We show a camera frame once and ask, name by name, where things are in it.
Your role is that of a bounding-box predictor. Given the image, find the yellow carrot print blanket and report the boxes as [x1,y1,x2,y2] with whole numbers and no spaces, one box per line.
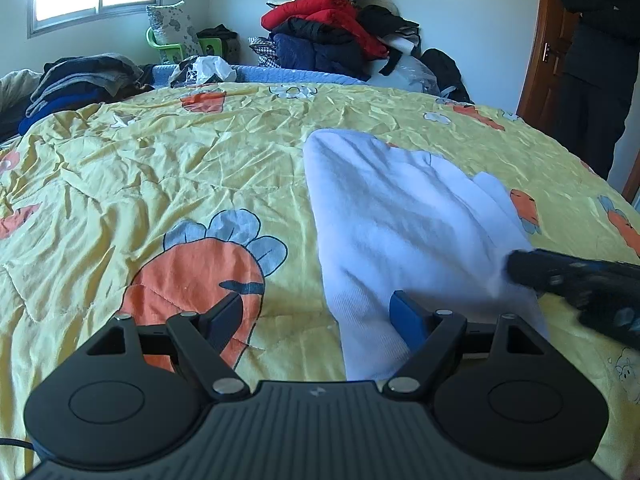
[0,82,640,480]

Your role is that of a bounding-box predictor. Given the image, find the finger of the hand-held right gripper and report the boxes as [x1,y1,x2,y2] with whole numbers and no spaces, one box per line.
[506,249,576,295]

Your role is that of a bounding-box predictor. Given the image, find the floral pillow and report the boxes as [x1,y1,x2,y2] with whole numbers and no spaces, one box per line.
[146,2,204,59]

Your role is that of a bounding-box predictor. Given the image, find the black backpack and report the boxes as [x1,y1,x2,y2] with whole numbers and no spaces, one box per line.
[421,48,472,104]

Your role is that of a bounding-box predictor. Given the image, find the black jacket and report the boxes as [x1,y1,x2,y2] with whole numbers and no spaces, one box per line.
[286,17,362,47]

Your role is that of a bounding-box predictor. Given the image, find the stack of dark clothes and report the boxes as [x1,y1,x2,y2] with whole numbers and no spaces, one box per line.
[17,54,152,136]

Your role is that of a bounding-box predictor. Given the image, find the houndstooth garment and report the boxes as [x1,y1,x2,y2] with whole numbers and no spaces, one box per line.
[248,36,279,67]

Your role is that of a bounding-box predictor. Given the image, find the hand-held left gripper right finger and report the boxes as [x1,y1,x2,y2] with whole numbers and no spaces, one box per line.
[382,289,547,403]

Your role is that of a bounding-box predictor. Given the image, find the clear plastic bag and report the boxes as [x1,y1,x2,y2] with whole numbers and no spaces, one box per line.
[370,55,442,97]

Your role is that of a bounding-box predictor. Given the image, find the light blue sweater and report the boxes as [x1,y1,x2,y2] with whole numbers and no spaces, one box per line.
[302,129,551,383]

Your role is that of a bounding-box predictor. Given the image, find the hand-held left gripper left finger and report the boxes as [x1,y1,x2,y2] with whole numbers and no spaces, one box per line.
[80,292,251,403]

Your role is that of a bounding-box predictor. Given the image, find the green plastic stool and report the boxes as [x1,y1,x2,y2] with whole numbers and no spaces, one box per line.
[200,37,239,60]

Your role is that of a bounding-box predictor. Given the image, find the blue bed cover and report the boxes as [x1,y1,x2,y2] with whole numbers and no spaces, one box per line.
[150,64,374,89]

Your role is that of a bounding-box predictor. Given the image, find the dark clothes on stool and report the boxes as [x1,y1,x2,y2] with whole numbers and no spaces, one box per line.
[197,24,239,42]

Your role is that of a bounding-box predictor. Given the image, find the navy jacket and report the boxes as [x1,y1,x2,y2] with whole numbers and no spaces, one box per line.
[272,34,372,82]

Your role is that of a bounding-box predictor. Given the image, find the white plastic bag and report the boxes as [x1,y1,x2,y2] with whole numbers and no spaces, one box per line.
[169,56,237,87]

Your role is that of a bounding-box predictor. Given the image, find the red jacket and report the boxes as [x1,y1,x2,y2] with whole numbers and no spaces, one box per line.
[261,0,389,59]

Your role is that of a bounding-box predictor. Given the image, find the green plastic chair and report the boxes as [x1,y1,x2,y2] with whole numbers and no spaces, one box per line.
[145,27,201,65]

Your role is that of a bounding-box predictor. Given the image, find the wooden door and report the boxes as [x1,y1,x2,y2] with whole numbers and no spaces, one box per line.
[517,0,582,122]

